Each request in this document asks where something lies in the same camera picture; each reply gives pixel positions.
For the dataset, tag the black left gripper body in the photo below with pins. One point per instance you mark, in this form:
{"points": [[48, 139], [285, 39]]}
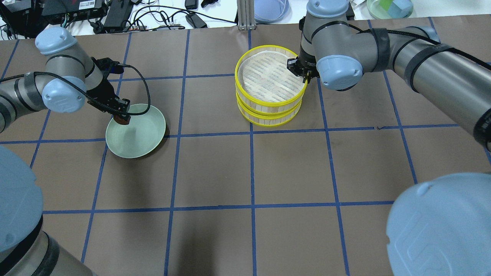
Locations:
{"points": [[102, 94]]}

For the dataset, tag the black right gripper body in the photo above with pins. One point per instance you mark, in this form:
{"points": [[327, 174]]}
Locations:
{"points": [[296, 67]]}

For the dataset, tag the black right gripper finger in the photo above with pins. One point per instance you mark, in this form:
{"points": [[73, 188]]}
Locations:
{"points": [[308, 78], [292, 66]]}

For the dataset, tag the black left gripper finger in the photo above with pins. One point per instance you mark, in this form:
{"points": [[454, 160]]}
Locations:
{"points": [[116, 115], [123, 106]]}

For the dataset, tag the brown steamed bun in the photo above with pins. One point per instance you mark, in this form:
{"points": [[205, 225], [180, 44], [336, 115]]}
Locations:
{"points": [[122, 120]]}

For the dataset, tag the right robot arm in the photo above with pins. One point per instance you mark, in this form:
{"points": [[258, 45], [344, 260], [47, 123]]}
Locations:
{"points": [[439, 227]]}

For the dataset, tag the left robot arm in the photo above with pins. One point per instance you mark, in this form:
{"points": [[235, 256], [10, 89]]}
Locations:
{"points": [[70, 79]]}

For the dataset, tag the yellow rimmed bamboo steamer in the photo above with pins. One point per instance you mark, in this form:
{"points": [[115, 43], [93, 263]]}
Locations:
{"points": [[269, 120]]}

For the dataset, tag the light green plate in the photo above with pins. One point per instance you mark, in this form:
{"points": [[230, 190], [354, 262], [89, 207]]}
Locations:
{"points": [[138, 138]]}

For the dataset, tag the light blue plate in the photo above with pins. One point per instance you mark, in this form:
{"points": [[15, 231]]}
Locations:
{"points": [[270, 11]]}

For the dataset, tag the green glass bowl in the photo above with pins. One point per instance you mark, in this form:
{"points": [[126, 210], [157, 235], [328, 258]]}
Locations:
{"points": [[379, 14]]}

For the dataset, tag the green sponge block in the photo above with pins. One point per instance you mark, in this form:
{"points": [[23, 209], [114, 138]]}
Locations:
{"points": [[383, 4]]}

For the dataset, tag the black power adapter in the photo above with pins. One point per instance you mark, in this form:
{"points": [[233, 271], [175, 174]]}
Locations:
{"points": [[195, 21]]}

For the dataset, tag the blue sponge block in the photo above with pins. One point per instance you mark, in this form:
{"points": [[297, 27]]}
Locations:
{"points": [[400, 8]]}

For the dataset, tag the aluminium frame post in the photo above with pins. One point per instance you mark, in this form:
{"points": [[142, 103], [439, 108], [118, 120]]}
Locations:
{"points": [[245, 13]]}

